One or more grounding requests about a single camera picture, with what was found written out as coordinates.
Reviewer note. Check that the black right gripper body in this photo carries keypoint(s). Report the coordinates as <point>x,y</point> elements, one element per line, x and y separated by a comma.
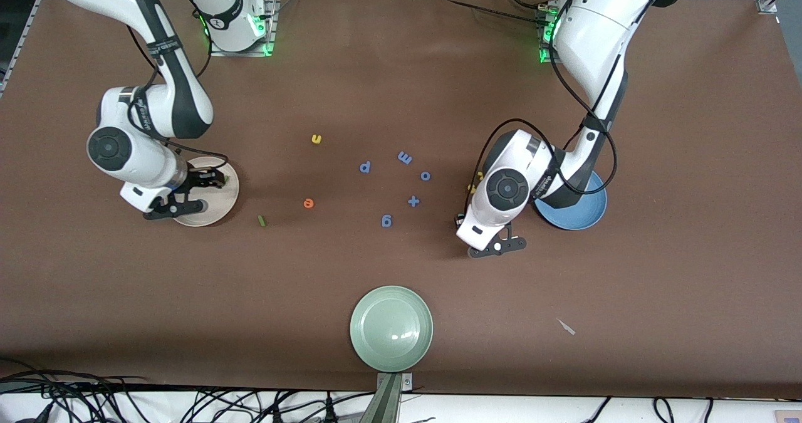
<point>199,178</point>

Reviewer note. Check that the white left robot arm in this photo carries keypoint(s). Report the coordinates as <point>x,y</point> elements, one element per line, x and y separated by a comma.
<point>589,34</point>

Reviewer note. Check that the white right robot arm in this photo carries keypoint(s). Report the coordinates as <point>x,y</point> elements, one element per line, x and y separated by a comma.
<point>138,153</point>

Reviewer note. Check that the beige brown plate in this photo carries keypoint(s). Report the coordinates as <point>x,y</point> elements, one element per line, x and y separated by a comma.
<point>219,205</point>

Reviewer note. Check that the blue foam letter m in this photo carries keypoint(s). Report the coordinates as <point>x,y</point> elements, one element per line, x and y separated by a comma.
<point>405,157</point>

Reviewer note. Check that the blue plate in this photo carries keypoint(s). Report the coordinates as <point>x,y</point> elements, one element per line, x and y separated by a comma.
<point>583,213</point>

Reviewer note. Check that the pale green plate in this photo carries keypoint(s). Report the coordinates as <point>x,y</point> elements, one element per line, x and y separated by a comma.
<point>391,329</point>

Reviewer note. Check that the white paper scrap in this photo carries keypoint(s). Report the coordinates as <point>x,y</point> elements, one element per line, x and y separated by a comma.
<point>566,327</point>

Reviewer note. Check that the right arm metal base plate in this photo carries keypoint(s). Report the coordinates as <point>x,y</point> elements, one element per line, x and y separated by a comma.
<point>274,15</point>

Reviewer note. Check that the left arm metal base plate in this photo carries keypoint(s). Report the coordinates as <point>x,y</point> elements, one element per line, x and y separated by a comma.
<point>544,56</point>

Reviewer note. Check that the metal camera stand bracket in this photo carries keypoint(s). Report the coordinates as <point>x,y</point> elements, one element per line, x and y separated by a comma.
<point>390,404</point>

